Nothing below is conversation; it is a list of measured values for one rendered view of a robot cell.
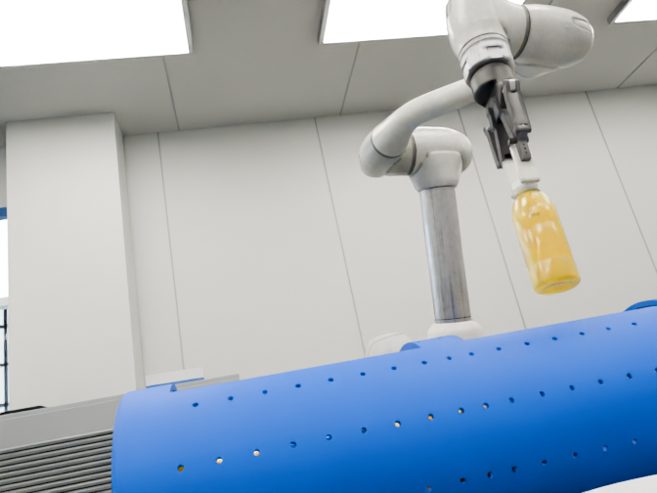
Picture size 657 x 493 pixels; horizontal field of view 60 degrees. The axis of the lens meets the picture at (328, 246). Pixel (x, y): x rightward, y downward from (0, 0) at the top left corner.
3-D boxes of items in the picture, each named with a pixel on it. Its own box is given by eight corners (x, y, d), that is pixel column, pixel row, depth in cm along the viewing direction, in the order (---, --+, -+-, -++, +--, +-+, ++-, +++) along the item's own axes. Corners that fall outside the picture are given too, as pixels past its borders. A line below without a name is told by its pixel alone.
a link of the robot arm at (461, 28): (470, 25, 97) (538, 33, 100) (452, -35, 104) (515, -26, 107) (445, 71, 106) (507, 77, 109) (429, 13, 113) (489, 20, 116)
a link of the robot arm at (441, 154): (419, 400, 161) (487, 388, 167) (445, 409, 146) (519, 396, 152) (388, 137, 168) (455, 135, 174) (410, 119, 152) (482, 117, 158)
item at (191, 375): (147, 396, 250) (146, 379, 252) (202, 387, 257) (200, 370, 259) (146, 393, 239) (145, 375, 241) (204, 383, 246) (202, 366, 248)
